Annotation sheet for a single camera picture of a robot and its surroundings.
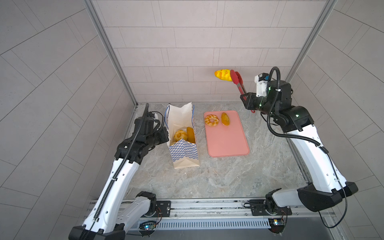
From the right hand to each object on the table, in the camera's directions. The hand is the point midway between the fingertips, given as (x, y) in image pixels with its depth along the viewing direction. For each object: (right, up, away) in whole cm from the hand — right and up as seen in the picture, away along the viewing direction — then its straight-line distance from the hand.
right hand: (241, 95), depth 65 cm
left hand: (-32, -16, +5) cm, 36 cm away
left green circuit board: (-41, -57, -1) cm, 71 cm away
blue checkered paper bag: (-30, -22, +26) cm, 46 cm away
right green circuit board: (+17, -60, +3) cm, 62 cm away
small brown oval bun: (-1, -12, +37) cm, 39 cm away
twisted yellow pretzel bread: (-7, -14, +37) cm, 41 cm away
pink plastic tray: (-2, -26, +29) cm, 39 cm away
